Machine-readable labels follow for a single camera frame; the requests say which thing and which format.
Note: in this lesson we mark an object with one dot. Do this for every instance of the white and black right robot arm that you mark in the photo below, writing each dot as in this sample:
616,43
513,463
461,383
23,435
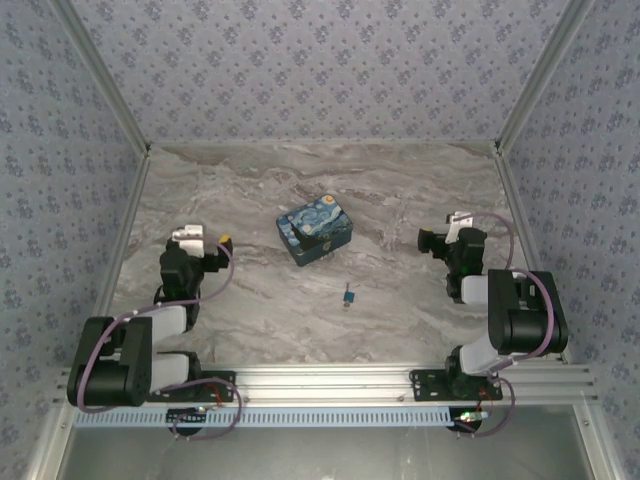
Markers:
530,310

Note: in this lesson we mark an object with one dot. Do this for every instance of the aluminium mounting rail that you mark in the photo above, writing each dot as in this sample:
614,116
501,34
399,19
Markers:
325,382

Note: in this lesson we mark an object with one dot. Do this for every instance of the small blue padlock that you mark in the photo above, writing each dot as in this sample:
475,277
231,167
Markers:
349,298

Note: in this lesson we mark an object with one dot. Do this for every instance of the small black circuit board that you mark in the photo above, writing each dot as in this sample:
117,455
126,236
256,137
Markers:
467,419
187,417

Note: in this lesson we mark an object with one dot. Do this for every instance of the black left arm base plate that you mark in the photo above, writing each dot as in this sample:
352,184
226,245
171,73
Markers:
220,382

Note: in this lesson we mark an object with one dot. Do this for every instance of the grey metal panel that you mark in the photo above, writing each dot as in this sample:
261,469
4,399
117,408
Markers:
325,455

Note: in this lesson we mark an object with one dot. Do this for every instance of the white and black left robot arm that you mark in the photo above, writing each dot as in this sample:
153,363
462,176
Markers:
110,365

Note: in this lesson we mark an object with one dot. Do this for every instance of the aluminium lower frame post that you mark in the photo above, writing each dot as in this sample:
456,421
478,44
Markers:
47,445
597,445

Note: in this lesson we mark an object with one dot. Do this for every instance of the aluminium table side rail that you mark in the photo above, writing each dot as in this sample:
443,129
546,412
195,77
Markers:
122,240
525,230

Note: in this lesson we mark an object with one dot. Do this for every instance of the aluminium frame post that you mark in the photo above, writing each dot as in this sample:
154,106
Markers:
542,80
597,445
47,445
105,80

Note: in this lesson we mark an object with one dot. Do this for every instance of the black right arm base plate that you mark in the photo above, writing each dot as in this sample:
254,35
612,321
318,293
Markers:
427,385

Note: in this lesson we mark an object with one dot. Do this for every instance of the blue starry night tin box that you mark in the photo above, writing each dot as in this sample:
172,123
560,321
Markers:
312,222

